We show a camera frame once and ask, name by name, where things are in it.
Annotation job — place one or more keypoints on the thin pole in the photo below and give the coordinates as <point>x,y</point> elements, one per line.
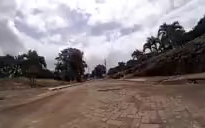
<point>105,67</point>

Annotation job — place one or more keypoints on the small dark tree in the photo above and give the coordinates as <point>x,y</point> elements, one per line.
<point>99,71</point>

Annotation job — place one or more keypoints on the large dark tree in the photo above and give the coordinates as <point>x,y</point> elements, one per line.
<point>71,64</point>

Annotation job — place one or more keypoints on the brown cobbled dirt road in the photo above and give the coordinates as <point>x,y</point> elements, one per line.
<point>100,110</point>

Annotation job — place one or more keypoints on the pale concrete kerb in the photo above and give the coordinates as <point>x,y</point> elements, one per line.
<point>60,87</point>

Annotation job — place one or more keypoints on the row of palm trees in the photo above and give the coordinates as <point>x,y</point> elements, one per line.
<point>166,38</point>

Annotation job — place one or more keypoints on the pale roadside strip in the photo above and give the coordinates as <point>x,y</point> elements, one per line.
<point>176,78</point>

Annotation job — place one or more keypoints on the overgrown earth embankment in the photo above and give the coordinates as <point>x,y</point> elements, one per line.
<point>180,60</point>

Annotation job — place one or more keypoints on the row of dark trees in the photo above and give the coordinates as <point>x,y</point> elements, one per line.
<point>20,66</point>

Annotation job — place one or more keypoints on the dry grass verge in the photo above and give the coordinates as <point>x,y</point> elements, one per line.
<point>16,85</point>

